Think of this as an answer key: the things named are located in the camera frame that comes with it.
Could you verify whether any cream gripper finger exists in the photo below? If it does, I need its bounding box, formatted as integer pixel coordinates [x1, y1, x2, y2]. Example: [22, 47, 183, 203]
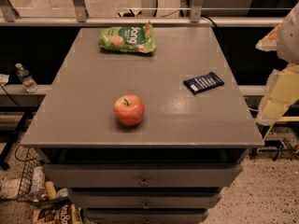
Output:
[255, 25, 280, 51]
[256, 63, 299, 126]

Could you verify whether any red apple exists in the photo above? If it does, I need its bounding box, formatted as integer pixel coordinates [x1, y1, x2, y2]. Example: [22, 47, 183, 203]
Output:
[114, 95, 145, 126]

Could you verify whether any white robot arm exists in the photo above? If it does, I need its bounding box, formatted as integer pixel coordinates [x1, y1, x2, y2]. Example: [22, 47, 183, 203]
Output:
[256, 4, 299, 126]

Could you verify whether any green rice chip bag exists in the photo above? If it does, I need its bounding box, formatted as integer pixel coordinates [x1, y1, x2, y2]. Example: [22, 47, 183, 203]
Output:
[98, 22, 156, 54]

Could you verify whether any brown snack bag on floor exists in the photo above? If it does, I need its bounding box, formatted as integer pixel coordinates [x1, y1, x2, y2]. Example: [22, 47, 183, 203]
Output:
[33, 203, 83, 224]

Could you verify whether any dark blue snack bar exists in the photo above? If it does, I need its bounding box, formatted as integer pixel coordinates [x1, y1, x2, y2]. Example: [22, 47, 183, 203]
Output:
[183, 72, 224, 95]

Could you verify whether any grey drawer cabinet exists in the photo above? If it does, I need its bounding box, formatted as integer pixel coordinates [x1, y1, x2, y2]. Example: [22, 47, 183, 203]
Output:
[22, 28, 263, 224]

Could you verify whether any top grey drawer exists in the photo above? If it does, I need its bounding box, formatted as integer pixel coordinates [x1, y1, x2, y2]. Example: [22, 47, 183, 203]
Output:
[43, 163, 242, 189]

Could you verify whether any grey drawer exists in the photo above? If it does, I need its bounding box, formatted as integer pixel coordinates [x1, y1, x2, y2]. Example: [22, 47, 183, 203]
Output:
[84, 209, 208, 224]
[69, 189, 221, 209]
[43, 163, 242, 189]

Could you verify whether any bottom grey drawer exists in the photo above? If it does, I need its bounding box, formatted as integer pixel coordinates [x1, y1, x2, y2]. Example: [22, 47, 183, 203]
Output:
[84, 209, 208, 224]

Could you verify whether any middle grey drawer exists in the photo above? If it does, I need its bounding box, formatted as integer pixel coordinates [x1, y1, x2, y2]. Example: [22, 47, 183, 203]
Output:
[69, 189, 221, 209]

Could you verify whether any clear plastic water bottle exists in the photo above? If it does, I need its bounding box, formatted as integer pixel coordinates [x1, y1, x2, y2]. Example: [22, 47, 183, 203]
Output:
[15, 63, 38, 93]

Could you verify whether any plastic bottle in basket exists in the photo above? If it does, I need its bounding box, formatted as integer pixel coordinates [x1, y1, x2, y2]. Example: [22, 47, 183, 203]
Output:
[30, 166, 45, 202]

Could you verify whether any black cable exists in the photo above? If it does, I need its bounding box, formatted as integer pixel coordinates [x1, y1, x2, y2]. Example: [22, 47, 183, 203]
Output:
[202, 15, 232, 63]

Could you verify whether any metal railing frame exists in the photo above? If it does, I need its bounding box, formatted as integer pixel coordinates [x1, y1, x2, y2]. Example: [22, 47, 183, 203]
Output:
[1, 0, 298, 27]

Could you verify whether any black wire basket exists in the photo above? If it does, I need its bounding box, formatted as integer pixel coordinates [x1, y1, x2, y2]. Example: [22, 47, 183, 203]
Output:
[17, 148, 59, 208]

